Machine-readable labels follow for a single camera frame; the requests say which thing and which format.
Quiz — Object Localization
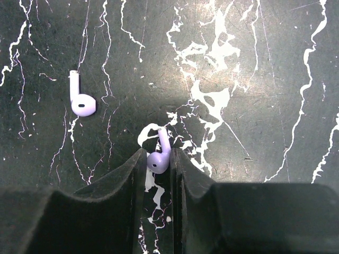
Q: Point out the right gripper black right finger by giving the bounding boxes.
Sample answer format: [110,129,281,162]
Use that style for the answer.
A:
[169,149,338,253]

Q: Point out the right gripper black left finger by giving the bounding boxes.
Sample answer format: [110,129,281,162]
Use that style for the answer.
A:
[1,149,147,253]

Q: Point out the purple wireless earbud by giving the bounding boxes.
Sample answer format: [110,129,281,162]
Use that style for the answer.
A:
[147,128,171,174]
[69,70,96,117]

